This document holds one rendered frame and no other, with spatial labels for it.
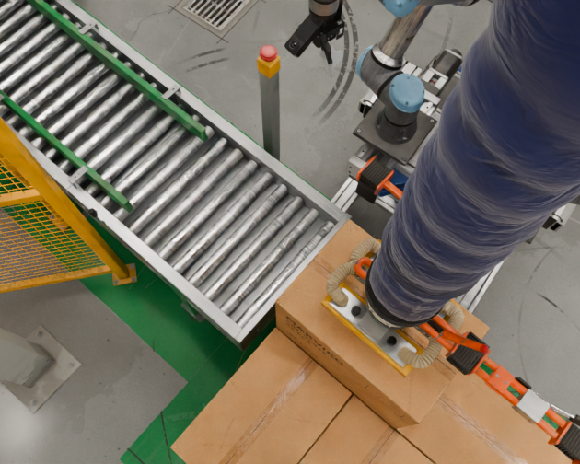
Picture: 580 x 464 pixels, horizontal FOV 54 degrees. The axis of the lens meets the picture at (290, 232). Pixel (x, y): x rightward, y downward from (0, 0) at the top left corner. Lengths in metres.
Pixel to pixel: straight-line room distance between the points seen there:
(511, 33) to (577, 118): 0.11
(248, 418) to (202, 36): 2.34
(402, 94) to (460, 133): 1.12
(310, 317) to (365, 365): 0.24
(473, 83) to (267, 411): 1.74
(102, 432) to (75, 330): 0.51
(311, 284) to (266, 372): 0.49
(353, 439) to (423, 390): 0.46
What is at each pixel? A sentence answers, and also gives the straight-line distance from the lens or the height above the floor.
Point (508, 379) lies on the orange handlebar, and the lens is 1.74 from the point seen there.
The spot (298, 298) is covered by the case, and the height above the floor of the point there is 0.94.
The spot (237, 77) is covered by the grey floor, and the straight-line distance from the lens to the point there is 3.50.
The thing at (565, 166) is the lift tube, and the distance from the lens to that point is 0.76.
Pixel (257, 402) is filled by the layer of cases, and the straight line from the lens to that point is 2.27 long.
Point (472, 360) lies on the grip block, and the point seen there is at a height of 1.20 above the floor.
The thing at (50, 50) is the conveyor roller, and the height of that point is 0.54.
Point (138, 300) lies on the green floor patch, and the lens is 2.99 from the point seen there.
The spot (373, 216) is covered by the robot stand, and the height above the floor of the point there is 0.21.
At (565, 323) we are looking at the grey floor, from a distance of 3.20.
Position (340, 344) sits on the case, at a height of 0.94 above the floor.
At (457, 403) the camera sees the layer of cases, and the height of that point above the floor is 0.54.
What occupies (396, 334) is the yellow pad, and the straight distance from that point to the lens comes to 1.80.
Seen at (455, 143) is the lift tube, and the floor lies 2.13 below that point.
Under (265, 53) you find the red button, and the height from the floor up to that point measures 1.04.
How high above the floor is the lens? 2.81
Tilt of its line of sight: 69 degrees down
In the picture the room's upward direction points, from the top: 2 degrees clockwise
